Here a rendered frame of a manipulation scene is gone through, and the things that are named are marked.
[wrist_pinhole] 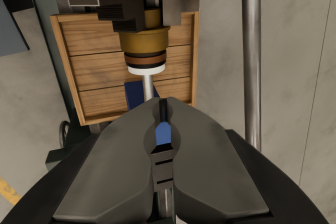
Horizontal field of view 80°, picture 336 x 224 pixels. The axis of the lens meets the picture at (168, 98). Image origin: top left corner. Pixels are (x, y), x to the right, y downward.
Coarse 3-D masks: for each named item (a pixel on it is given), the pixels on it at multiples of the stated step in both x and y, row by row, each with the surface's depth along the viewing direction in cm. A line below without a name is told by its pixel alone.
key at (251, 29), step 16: (256, 0) 13; (256, 16) 13; (256, 32) 14; (256, 48) 14; (256, 64) 14; (256, 80) 15; (256, 96) 15; (256, 112) 15; (256, 128) 16; (256, 144) 16
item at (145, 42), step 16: (160, 16) 33; (128, 32) 31; (144, 32) 30; (160, 32) 32; (128, 48) 32; (144, 48) 32; (160, 48) 33; (128, 64) 35; (144, 64) 34; (160, 64) 35
